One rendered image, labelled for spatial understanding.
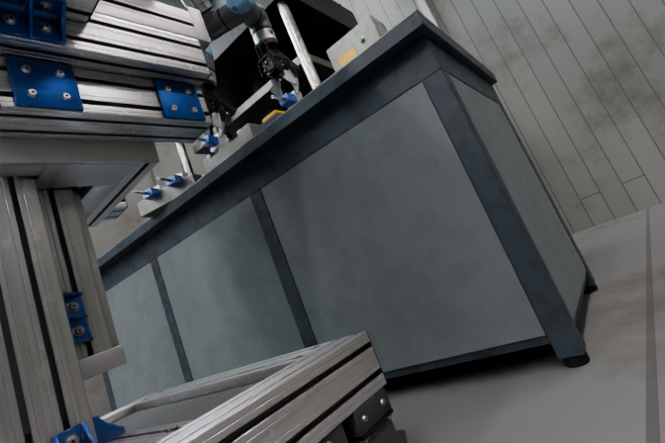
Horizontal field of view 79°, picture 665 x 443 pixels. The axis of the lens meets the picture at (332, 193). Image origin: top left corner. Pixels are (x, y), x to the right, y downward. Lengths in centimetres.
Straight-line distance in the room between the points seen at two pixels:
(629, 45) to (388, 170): 277
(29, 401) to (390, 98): 88
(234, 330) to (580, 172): 280
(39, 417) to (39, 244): 26
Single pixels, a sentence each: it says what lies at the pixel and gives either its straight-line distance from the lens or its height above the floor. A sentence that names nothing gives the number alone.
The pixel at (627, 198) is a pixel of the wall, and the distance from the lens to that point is 351.
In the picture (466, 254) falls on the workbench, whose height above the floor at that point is 27.
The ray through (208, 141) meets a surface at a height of 91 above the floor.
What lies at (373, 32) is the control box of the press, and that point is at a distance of 215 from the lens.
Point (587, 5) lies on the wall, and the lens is 368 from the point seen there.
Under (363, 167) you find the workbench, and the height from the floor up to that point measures 56.
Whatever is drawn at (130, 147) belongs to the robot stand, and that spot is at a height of 71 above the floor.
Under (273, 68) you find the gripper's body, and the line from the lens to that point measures 140.
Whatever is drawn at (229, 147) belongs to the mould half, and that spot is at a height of 86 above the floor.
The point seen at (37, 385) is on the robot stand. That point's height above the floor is 35.
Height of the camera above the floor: 32
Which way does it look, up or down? 12 degrees up
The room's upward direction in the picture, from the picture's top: 22 degrees counter-clockwise
